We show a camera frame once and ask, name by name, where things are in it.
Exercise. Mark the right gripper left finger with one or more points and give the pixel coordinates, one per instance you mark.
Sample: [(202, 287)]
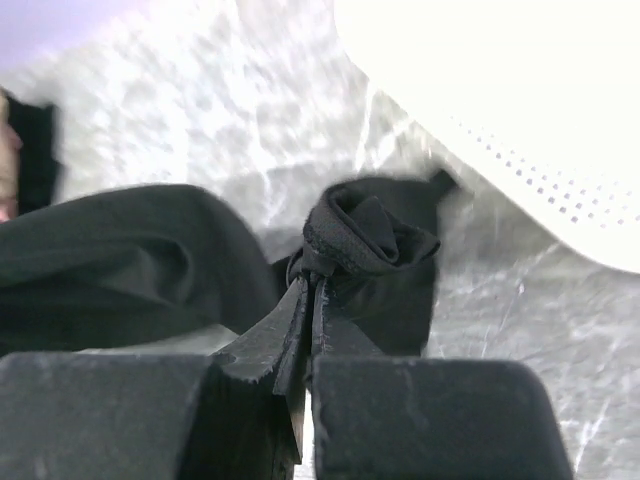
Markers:
[(271, 357)]

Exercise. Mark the folded black t-shirt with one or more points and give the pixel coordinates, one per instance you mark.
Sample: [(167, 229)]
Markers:
[(36, 126)]

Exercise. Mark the black t-shirt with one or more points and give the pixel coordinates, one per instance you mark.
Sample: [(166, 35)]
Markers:
[(146, 264), (36, 126)]

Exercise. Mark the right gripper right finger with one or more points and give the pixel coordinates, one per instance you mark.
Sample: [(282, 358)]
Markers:
[(333, 331)]

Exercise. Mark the white perforated plastic basket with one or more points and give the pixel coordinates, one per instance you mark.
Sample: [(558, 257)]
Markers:
[(541, 98)]

